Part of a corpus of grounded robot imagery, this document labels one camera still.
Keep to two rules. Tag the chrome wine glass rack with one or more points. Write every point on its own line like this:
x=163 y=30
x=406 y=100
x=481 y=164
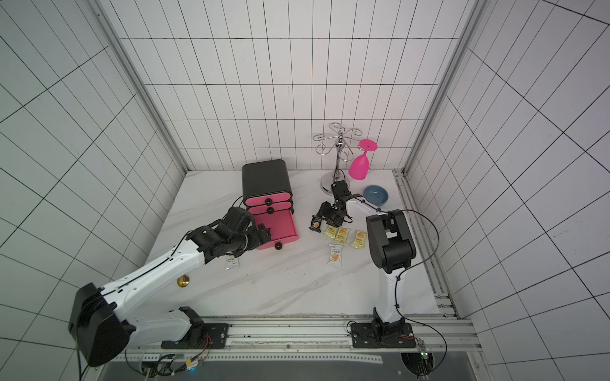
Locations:
x=338 y=143

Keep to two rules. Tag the black cookie packet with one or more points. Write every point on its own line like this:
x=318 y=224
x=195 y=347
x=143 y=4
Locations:
x=315 y=223

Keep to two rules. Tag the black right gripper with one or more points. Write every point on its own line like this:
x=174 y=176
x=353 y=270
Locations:
x=323 y=215

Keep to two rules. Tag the gold spoon blue handle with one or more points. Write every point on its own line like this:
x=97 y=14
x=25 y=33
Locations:
x=183 y=281

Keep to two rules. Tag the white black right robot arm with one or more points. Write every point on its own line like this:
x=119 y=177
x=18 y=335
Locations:
x=392 y=249

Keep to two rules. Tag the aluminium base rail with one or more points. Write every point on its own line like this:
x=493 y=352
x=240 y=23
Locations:
x=319 y=338

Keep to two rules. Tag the black drawer cabinet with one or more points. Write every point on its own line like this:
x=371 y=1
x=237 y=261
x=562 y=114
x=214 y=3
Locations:
x=265 y=178

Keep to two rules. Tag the small blue bowl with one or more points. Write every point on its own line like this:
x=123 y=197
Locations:
x=376 y=195

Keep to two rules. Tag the pink bottom drawer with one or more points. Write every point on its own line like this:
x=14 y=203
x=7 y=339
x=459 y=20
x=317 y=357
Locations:
x=282 y=228

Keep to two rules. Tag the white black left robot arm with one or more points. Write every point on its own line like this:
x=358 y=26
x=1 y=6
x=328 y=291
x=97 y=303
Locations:
x=105 y=321

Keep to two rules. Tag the pink top drawer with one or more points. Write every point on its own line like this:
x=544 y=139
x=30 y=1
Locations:
x=268 y=200

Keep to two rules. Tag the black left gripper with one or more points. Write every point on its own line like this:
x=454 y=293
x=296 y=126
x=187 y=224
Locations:
x=252 y=231

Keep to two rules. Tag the pink wine glass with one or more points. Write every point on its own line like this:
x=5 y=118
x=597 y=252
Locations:
x=360 y=166

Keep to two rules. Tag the pink drawer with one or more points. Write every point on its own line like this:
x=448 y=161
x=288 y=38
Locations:
x=282 y=228
x=268 y=200
x=272 y=208

